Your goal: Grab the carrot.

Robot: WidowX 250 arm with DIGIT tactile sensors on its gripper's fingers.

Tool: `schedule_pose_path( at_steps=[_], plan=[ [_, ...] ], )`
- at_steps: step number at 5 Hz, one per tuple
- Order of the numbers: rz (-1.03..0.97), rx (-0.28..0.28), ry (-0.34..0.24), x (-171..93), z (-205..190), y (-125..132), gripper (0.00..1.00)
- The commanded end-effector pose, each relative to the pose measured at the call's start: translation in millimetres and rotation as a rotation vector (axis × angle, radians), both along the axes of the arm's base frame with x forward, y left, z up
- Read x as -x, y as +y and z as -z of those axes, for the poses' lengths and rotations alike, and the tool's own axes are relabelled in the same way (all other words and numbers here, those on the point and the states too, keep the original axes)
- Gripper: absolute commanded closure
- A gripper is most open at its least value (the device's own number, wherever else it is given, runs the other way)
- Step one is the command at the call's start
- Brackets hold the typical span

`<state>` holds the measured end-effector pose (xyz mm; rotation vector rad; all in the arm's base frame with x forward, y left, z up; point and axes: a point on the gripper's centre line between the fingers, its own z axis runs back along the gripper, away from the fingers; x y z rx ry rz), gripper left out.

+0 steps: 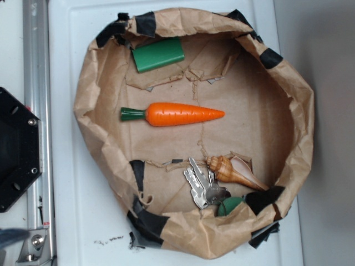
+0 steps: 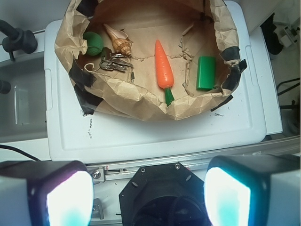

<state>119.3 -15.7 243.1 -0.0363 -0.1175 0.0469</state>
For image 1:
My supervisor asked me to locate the orange plastic toy carrot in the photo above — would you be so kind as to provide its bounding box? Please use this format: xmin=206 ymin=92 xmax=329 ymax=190
xmin=120 ymin=103 xmax=225 ymax=127

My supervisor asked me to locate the silver key bunch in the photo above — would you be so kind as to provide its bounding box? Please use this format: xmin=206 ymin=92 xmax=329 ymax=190
xmin=184 ymin=157 xmax=231 ymax=209

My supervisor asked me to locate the brown spiral seashell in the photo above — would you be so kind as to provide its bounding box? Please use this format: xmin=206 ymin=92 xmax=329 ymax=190
xmin=206 ymin=156 xmax=269 ymax=191

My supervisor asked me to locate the green rectangular block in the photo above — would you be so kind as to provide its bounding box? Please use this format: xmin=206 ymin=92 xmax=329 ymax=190
xmin=133 ymin=38 xmax=185 ymax=73

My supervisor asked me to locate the green round key fob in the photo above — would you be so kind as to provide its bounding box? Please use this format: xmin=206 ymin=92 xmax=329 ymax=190
xmin=217 ymin=197 xmax=245 ymax=217

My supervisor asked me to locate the brown paper bag bin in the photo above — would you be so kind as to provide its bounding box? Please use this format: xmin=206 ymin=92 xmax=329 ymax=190
xmin=74 ymin=8 xmax=315 ymax=259

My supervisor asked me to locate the white plastic tray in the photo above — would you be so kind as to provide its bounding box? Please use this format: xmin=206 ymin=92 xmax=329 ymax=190
xmin=48 ymin=1 xmax=303 ymax=265

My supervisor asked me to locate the aluminium extrusion rail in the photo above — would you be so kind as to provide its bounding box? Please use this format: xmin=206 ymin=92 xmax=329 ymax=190
xmin=23 ymin=1 xmax=57 ymax=265

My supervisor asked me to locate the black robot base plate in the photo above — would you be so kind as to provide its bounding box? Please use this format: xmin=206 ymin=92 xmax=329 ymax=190
xmin=1 ymin=88 xmax=41 ymax=213

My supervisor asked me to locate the metal corner bracket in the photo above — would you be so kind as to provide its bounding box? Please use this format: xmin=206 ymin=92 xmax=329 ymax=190
xmin=16 ymin=229 xmax=51 ymax=265

